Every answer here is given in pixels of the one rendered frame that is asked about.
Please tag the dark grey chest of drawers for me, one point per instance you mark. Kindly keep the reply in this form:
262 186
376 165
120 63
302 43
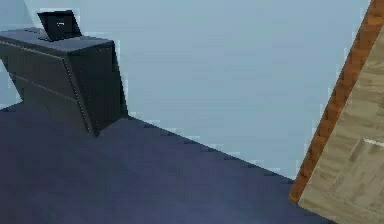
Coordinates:
50 73

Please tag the black laptop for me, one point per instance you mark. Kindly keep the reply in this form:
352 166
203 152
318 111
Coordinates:
60 25

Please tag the beige wooden room door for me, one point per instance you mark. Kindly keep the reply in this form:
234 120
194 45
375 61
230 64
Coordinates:
353 140

